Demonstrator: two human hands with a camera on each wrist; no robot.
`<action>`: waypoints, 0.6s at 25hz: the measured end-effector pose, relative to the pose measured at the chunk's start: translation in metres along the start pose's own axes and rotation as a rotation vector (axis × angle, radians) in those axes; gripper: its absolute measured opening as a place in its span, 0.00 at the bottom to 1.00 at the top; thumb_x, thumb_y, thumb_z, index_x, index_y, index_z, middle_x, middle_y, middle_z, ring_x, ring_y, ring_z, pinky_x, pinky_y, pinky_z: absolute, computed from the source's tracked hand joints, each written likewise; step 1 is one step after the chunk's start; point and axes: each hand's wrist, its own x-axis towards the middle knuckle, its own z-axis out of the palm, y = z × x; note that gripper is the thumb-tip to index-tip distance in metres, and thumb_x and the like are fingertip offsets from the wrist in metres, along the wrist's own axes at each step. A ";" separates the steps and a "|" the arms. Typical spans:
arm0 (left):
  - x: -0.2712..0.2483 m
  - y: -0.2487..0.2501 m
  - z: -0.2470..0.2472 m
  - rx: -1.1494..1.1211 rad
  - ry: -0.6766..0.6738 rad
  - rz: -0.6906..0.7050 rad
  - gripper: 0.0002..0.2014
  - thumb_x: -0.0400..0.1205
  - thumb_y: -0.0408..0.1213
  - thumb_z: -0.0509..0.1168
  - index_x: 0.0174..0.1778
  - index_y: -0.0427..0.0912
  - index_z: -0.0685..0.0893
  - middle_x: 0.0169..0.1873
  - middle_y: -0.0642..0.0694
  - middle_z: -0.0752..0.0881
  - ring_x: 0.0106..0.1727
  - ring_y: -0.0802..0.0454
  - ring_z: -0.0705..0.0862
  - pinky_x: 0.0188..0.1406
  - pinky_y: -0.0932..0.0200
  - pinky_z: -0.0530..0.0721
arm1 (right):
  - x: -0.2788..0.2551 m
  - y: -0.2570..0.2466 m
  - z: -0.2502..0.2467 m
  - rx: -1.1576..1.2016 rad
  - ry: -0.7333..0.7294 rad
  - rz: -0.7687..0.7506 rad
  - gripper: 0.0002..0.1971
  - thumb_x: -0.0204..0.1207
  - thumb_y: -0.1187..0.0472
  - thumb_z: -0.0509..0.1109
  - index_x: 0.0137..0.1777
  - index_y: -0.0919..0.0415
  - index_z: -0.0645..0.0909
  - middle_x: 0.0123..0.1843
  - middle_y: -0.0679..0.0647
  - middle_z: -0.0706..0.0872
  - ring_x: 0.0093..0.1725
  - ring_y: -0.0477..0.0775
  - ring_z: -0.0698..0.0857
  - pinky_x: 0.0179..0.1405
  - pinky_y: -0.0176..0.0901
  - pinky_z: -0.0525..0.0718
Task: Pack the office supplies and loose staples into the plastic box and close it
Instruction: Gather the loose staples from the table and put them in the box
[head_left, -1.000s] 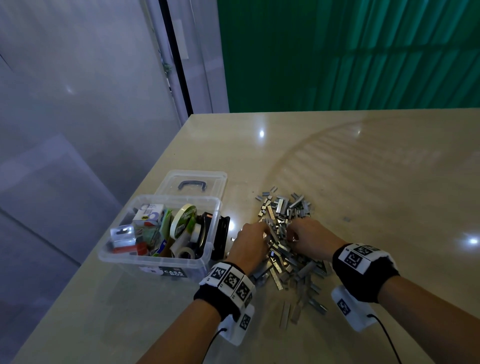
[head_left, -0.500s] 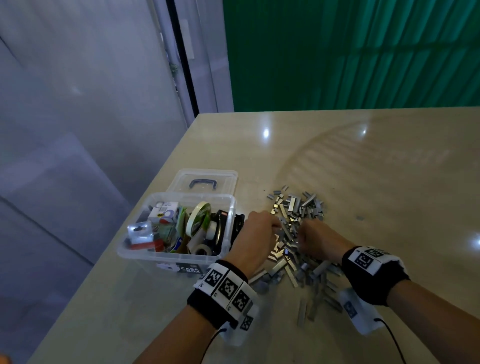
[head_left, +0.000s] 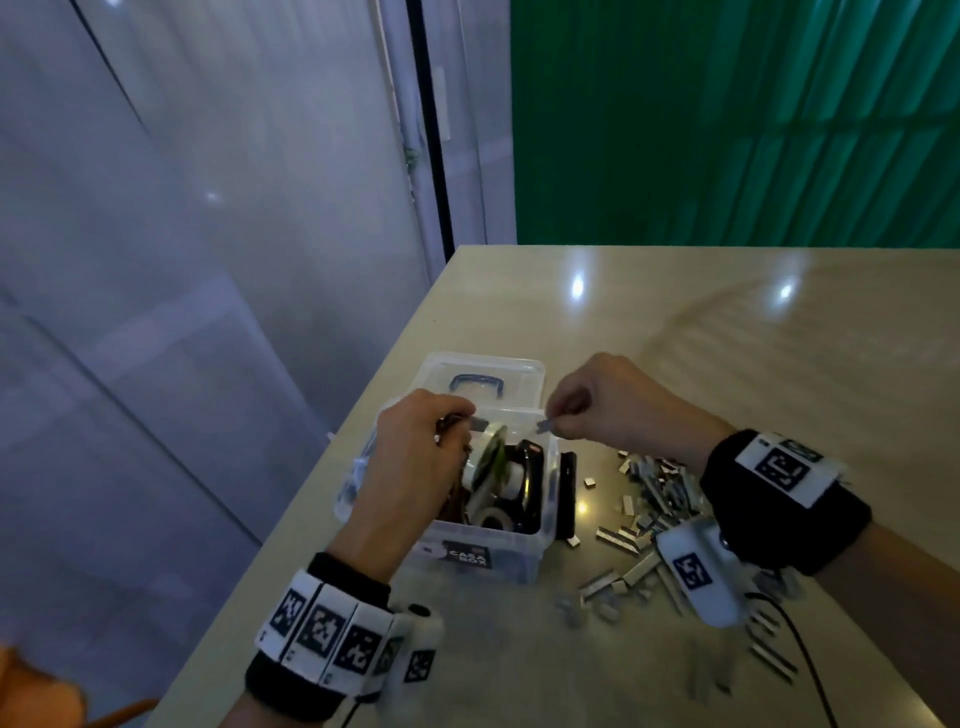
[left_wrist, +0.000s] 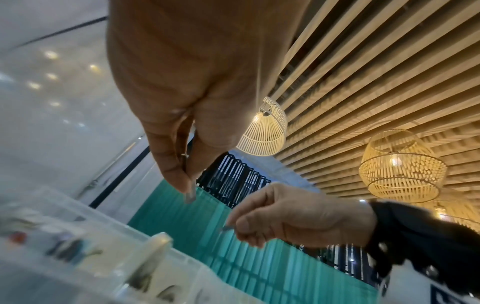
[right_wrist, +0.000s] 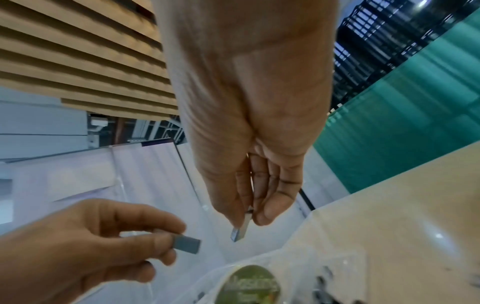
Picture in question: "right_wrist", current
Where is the transparent storage box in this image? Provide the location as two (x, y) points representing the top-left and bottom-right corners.
(146, 244), (370, 304)

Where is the green curtain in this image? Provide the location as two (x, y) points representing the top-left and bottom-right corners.
(312, 10), (480, 194)

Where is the person's right hand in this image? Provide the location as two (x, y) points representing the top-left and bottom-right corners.
(153, 0), (343, 228)

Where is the black metal railing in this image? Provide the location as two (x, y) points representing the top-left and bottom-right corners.
(328, 0), (480, 111)

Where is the single silver staple strip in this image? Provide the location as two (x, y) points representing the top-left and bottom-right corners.
(170, 233), (203, 256)
(229, 206), (256, 243)

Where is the black window post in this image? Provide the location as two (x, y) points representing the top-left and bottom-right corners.
(297, 188), (317, 212)

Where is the person's left hand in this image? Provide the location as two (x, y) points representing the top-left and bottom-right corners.
(0, 198), (188, 304)

